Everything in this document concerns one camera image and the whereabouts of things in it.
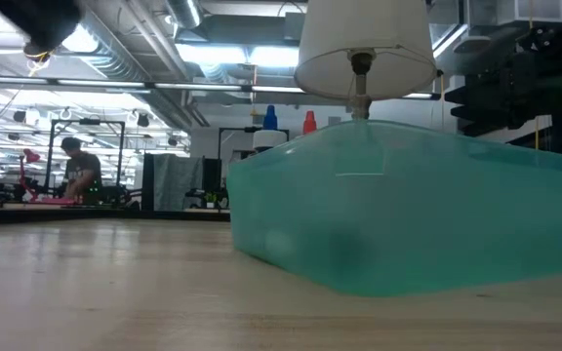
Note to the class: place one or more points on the large blue food coloring bottle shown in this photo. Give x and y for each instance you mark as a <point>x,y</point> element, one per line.
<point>269,131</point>

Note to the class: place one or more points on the pink desk robot arm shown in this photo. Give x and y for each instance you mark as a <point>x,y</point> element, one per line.
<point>29,157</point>

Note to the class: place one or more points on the silver ventilation duct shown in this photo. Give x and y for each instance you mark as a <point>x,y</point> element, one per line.
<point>183,12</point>

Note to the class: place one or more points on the black metal stand frame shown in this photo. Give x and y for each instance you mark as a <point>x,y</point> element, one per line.
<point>121,146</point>

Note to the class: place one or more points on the grey curtain panel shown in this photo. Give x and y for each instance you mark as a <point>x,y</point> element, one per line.
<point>173,180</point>

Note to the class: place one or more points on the green translucent plastic bin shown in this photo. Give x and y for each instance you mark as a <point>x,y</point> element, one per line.
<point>408,219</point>

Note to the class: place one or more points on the long ceiling light strip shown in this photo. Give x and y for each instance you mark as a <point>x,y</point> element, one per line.
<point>100,84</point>

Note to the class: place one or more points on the person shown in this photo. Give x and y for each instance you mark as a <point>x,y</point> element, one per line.
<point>82,168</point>

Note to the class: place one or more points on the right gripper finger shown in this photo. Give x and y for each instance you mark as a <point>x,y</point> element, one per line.
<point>476,96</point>
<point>473,113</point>

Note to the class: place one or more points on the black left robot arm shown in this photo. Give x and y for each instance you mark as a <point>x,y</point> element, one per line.
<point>32,19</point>

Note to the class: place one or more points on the pink small bottle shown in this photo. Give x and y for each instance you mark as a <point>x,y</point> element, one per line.
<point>309,122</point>

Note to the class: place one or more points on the silver table lamp white shade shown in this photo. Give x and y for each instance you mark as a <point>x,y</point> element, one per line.
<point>364,39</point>

